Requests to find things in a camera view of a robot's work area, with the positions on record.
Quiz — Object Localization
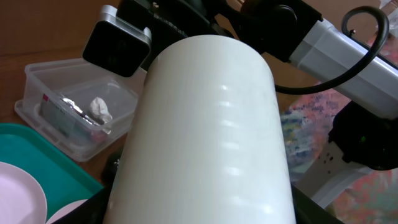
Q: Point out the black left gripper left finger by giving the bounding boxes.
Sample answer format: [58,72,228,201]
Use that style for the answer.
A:
[53,187,111,224]

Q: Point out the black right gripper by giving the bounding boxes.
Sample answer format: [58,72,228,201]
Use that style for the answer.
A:
[116,0,233,67]

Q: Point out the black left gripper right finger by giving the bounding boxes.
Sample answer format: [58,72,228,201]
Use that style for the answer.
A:
[291,185,343,224]

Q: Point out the grey bowl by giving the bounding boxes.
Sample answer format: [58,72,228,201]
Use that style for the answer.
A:
[46,199,86,224]

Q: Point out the large white round plate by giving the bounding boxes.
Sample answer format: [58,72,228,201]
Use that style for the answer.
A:
[1,162,47,224]

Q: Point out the white napkin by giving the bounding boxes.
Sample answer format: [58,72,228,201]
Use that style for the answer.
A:
[89,97,113,124]

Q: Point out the white cup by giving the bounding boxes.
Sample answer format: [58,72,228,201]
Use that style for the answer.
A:
[104,35,295,224]

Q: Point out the red foil snack wrapper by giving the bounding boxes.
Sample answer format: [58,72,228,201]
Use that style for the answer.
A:
[60,95,100,126]

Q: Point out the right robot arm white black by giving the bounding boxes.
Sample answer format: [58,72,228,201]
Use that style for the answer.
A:
[110,1,397,215]

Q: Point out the teal plastic tray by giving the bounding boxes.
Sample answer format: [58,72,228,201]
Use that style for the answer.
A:
[1,123,103,218]

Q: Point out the clear plastic storage bin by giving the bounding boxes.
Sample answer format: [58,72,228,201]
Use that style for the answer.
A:
[14,58,146,162]

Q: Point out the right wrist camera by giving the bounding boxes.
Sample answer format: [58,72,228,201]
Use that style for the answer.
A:
[82,5,152,77]

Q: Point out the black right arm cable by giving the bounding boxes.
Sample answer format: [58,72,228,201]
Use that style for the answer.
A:
[274,6,391,96]

